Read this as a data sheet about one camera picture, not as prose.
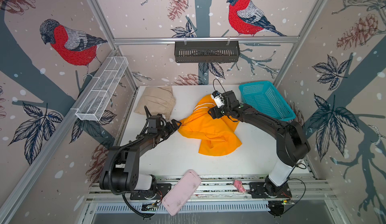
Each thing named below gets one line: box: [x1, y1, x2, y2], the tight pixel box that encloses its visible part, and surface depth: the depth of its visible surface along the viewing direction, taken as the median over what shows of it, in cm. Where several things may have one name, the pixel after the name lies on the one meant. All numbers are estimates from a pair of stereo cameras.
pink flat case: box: [161, 169, 202, 216], surface depth 73 cm
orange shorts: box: [178, 94, 243, 157], surface depth 91 cm
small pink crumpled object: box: [233, 179, 247, 194], surface depth 74 cm
